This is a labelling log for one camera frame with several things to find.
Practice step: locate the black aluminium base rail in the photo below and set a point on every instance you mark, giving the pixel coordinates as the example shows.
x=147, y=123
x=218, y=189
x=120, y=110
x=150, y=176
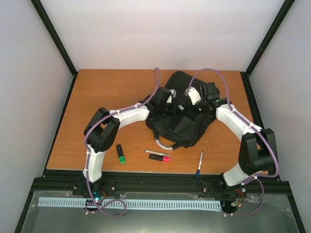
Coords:
x=115, y=184

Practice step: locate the black frame post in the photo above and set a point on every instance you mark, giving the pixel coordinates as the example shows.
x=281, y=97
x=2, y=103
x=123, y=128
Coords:
x=282, y=13
x=38, y=6

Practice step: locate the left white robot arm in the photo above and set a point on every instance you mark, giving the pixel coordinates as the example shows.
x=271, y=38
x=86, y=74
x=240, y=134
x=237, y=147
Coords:
x=101, y=131

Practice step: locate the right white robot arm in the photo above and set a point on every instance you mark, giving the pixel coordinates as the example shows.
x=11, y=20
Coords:
x=257, y=154

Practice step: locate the black student bag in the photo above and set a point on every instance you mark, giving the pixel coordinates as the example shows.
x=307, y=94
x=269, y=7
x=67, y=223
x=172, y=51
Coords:
x=184, y=129

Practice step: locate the slim white pen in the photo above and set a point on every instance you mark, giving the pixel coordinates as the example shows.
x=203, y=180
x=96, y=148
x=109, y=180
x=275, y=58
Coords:
x=156, y=153

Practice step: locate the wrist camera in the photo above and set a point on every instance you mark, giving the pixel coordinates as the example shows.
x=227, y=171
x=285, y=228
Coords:
x=173, y=92
x=193, y=94

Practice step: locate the blue whiteboard marker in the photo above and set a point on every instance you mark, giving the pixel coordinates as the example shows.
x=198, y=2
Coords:
x=199, y=165

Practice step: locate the right black frame post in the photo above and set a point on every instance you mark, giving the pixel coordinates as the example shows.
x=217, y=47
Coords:
x=282, y=13

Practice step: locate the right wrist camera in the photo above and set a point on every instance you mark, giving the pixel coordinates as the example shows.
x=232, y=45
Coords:
x=193, y=94

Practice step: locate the silver bag handle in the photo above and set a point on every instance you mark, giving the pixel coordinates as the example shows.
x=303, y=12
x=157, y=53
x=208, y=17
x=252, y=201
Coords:
x=163, y=146

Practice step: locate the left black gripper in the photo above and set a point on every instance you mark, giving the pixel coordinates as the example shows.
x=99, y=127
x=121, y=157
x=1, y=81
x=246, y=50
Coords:
x=173, y=111

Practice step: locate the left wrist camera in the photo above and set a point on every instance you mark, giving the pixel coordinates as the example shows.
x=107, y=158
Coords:
x=173, y=92

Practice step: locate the pink highlighter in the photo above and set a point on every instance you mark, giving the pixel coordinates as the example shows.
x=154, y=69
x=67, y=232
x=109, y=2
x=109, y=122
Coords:
x=159, y=157

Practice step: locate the left black frame post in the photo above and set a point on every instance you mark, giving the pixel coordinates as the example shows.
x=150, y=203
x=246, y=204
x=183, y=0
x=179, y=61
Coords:
x=38, y=6

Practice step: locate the light blue cable duct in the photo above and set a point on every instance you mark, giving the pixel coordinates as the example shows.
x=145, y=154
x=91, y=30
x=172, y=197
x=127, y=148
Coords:
x=205, y=205

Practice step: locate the green highlighter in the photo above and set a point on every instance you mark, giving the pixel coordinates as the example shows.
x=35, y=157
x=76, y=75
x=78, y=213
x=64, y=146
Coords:
x=120, y=153

